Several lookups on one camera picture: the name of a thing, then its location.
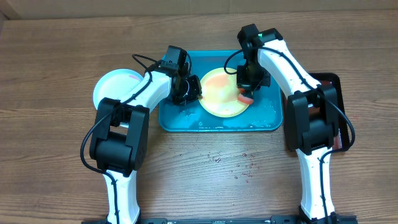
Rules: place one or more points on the light blue plate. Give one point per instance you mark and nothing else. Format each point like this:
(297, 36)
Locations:
(117, 85)

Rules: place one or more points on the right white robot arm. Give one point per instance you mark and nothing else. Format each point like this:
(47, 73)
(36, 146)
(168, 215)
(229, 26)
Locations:
(315, 125)

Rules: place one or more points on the red sponge with dark scourer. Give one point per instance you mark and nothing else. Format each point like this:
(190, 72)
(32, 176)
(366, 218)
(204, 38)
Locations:
(245, 96)

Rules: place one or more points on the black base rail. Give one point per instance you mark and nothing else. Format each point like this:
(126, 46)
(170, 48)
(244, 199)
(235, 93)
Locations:
(275, 219)

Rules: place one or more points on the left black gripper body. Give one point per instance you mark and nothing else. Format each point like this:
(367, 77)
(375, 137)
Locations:
(188, 89)

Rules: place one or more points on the yellow plate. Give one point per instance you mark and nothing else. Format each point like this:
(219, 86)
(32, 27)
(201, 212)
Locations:
(219, 94)

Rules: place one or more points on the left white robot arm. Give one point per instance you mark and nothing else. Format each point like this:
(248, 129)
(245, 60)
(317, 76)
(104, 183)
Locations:
(116, 145)

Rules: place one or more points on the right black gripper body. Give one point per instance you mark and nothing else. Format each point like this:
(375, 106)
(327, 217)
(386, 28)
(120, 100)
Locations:
(254, 77)

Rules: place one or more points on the teal plastic tray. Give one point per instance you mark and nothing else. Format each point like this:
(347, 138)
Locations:
(265, 114)

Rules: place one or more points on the dark red black-rimmed tray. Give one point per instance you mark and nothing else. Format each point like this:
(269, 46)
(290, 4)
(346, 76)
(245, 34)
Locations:
(342, 139)

